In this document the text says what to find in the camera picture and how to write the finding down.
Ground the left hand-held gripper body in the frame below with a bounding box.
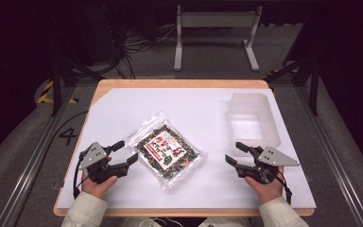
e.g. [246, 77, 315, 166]
[78, 141, 130, 185]

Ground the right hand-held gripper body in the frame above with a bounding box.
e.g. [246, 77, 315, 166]
[235, 146, 301, 185]

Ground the clear plastic container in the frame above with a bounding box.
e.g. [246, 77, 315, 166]
[227, 92, 282, 157]

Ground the clear dried seaweed packet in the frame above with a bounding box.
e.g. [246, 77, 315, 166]
[126, 112, 208, 192]

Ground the person's left hand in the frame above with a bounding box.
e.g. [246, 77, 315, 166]
[80, 156, 119, 201]

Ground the person's right hand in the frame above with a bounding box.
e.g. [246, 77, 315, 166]
[244, 166, 285, 205]

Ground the white table sheet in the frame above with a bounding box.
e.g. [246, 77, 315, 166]
[56, 87, 318, 210]

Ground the yellow black hazard tape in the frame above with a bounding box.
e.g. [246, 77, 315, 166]
[36, 79, 78, 105]

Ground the white metal stand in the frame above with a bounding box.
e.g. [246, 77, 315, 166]
[173, 5, 264, 73]

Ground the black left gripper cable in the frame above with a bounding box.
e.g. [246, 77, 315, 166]
[72, 151, 89, 201]

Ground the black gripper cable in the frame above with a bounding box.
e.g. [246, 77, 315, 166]
[72, 151, 89, 201]
[272, 171, 293, 205]

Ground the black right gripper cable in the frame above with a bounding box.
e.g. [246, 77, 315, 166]
[272, 171, 293, 205]

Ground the thin black floor cable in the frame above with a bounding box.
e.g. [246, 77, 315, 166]
[51, 109, 90, 140]

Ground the aluminium floor rail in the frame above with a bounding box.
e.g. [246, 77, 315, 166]
[0, 84, 77, 227]
[296, 84, 363, 227]

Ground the black metal frame stand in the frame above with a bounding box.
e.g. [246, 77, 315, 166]
[48, 56, 106, 117]
[264, 56, 321, 117]

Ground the bundle of black floor cables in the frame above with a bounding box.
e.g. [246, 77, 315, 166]
[102, 5, 178, 79]

